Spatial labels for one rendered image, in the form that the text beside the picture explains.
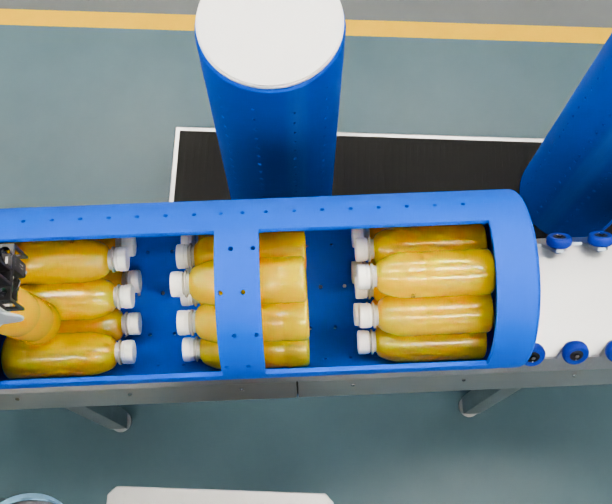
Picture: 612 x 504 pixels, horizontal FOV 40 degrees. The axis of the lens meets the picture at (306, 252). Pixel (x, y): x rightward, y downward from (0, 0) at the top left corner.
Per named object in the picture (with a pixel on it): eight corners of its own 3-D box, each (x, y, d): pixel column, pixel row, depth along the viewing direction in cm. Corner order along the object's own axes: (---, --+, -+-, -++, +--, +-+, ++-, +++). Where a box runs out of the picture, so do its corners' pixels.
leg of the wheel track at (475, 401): (480, 416, 234) (540, 381, 175) (459, 417, 234) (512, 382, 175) (477, 396, 236) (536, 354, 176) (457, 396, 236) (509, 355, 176)
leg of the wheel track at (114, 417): (131, 431, 233) (72, 401, 173) (110, 432, 233) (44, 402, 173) (131, 410, 235) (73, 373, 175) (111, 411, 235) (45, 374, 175)
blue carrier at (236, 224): (502, 373, 144) (551, 359, 116) (-4, 394, 143) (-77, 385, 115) (488, 214, 150) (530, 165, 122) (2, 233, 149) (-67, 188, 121)
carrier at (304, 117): (349, 181, 240) (265, 135, 245) (373, 1, 157) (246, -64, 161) (298, 262, 233) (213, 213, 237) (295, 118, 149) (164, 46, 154)
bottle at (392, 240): (486, 272, 130) (368, 276, 130) (476, 259, 137) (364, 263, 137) (488, 228, 128) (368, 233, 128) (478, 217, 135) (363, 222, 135)
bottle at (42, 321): (66, 306, 131) (28, 284, 113) (54, 349, 130) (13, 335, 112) (23, 296, 132) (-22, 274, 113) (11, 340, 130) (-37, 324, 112)
